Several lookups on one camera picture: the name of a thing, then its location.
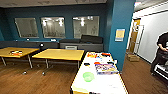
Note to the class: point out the small black bowl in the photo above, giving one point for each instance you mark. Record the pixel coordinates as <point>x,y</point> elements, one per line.
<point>87,64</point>

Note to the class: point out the yellow rectangular table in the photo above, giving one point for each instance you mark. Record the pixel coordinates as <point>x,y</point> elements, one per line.
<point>58,54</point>
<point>26,50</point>

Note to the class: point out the white table with items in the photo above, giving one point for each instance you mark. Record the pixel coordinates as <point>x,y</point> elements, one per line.
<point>100,85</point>

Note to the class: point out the dark grey sofa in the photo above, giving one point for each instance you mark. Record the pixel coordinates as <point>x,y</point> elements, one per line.
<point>83,41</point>

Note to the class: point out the interior wall window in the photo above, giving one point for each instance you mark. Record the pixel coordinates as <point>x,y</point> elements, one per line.
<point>26,27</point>
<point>53,27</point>
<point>86,26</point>

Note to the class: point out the small colourful item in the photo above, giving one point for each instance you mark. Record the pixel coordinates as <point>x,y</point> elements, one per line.
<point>16,52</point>

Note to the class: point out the brown cardboard box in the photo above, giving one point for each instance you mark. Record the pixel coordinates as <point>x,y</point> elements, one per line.
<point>132,57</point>

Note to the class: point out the person in black shirt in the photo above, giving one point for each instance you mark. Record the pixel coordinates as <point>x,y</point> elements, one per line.
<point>161,50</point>

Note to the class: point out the wooden door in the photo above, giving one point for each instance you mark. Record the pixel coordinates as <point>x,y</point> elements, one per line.
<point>134,36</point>

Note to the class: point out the yellow wall notice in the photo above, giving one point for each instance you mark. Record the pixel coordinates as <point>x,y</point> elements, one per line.
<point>120,35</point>

